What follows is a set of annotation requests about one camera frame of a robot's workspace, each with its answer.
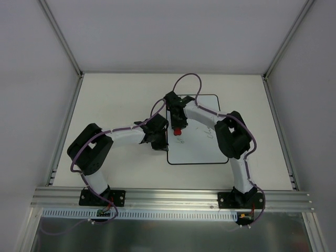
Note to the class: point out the right aluminium table edge rail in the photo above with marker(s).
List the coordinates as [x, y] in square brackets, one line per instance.
[285, 151]

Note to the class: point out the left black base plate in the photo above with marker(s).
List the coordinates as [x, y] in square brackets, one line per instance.
[88, 198]

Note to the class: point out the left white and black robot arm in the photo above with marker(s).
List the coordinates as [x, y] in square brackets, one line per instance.
[90, 149]

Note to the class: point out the white slotted cable duct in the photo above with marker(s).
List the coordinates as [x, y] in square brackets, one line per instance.
[140, 214]

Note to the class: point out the white whiteboard with black rim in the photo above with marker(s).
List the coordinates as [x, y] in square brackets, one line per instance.
[197, 144]

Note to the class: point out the aluminium frame post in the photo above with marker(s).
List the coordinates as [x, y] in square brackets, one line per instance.
[59, 34]
[308, 4]

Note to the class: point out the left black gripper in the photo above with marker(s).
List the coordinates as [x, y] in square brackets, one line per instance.
[159, 139]

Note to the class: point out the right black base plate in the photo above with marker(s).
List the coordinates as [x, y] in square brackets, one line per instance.
[237, 200]

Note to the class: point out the left aluminium frame post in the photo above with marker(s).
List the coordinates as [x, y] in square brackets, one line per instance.
[59, 34]

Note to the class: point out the right aluminium frame post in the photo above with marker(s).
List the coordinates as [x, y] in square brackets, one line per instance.
[308, 4]

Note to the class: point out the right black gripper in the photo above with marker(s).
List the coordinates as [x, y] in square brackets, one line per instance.
[178, 123]

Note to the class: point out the aluminium table edge rail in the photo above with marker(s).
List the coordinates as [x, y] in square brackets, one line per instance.
[285, 151]
[63, 133]

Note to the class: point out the red and black whiteboard eraser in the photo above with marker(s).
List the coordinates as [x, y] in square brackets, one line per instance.
[177, 131]

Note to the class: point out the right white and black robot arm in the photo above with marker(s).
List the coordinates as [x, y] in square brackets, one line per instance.
[233, 140]

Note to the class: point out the left aluminium table edge rail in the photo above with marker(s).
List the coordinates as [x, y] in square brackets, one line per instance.
[63, 133]

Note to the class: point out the aluminium mounting rail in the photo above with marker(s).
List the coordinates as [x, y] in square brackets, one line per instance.
[185, 200]

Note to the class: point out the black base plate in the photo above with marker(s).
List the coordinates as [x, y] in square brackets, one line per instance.
[237, 200]
[88, 198]

